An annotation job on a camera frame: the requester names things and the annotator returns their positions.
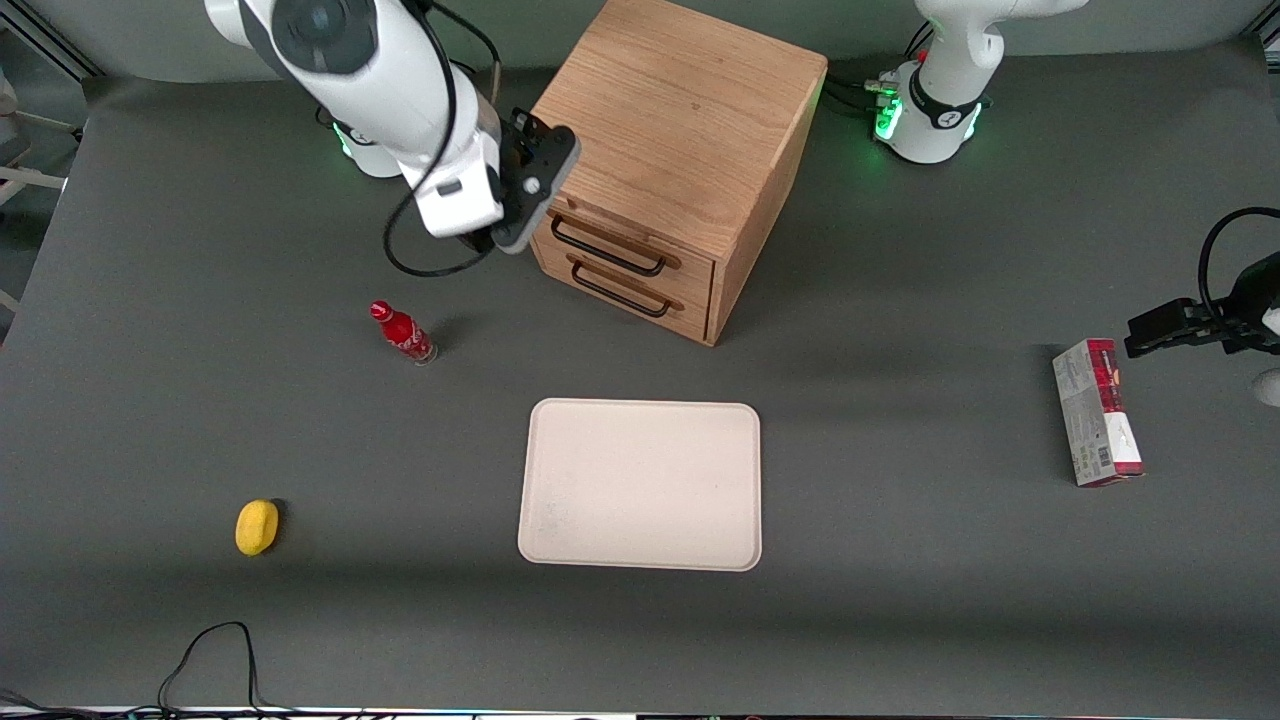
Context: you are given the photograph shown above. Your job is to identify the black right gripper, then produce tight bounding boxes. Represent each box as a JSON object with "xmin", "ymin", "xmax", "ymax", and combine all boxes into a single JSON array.
[{"xmin": 497, "ymin": 108, "xmax": 553, "ymax": 217}]

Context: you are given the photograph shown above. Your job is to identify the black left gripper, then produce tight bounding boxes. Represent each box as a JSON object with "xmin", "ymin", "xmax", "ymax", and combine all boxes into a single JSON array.
[{"xmin": 1126, "ymin": 252, "xmax": 1280, "ymax": 360}]

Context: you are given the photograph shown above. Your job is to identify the black metal drawer handle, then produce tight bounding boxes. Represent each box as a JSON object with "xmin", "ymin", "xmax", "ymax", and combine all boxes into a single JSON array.
[
  {"xmin": 569, "ymin": 254, "xmax": 674, "ymax": 320},
  {"xmin": 550, "ymin": 214, "xmax": 670, "ymax": 279}
]

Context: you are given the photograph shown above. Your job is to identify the wooden drawer with long recess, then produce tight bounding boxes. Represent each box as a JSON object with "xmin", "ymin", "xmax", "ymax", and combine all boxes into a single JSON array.
[{"xmin": 535, "ymin": 192, "xmax": 718, "ymax": 307}]

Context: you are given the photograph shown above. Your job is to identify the wooden drawer cabinet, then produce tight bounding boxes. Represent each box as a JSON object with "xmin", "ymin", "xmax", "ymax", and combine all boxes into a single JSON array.
[{"xmin": 529, "ymin": 0, "xmax": 830, "ymax": 348}]

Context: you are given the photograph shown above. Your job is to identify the red and white carton box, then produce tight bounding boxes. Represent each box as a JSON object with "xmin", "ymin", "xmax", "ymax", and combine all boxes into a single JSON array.
[{"xmin": 1052, "ymin": 338, "xmax": 1146, "ymax": 489}]

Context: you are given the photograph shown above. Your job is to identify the red soda bottle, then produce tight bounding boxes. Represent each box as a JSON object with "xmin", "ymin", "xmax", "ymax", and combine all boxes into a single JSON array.
[{"xmin": 369, "ymin": 300, "xmax": 440, "ymax": 366}]

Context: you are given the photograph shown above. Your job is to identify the beige plastic tray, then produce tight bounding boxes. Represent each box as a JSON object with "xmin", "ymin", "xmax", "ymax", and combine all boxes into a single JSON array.
[{"xmin": 517, "ymin": 398, "xmax": 763, "ymax": 573}]

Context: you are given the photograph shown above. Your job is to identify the yellow lemon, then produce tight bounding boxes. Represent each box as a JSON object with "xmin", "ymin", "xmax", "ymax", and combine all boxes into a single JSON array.
[{"xmin": 235, "ymin": 499, "xmax": 281, "ymax": 557}]

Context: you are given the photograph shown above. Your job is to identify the white stand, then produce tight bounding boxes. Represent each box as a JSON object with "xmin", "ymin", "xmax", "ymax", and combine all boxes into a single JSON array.
[{"xmin": 0, "ymin": 70, "xmax": 87, "ymax": 207}]

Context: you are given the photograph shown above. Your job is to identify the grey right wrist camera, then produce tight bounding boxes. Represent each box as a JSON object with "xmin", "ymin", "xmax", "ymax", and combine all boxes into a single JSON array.
[{"xmin": 492, "ymin": 124, "xmax": 582, "ymax": 256}]

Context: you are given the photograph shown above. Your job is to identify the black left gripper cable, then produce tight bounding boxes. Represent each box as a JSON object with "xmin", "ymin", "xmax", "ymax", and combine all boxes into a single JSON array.
[{"xmin": 1199, "ymin": 206, "xmax": 1280, "ymax": 323}]

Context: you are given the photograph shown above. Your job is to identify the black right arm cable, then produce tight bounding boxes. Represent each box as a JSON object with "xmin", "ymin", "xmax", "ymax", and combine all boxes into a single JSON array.
[{"xmin": 383, "ymin": 0, "xmax": 501, "ymax": 279}]

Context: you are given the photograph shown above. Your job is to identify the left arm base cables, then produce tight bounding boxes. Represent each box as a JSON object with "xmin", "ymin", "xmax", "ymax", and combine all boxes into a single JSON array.
[{"xmin": 822, "ymin": 68, "xmax": 901, "ymax": 117}]

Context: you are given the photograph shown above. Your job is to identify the aluminium frame profile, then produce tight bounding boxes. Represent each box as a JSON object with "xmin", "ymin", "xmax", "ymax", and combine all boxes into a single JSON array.
[{"xmin": 0, "ymin": 0, "xmax": 107, "ymax": 83}]

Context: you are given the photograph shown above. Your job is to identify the black looped table cable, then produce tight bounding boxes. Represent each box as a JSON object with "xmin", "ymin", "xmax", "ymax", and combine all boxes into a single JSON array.
[{"xmin": 155, "ymin": 621, "xmax": 301, "ymax": 717}]

